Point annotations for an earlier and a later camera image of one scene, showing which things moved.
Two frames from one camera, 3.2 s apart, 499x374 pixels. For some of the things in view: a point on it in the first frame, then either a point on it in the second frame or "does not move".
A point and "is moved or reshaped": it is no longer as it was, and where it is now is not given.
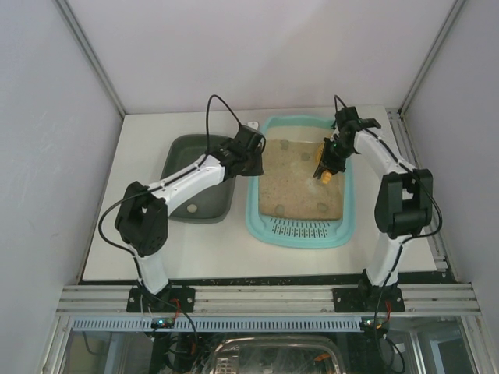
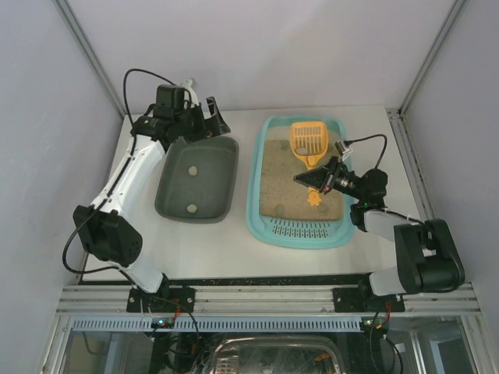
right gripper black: (329, 164) to (330, 179)
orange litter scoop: (326, 175) is moved or reshaped
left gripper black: (252, 165) to (199, 123)
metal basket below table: (277, 354) does not move
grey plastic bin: (210, 204) does not move
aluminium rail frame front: (447, 299) does not move
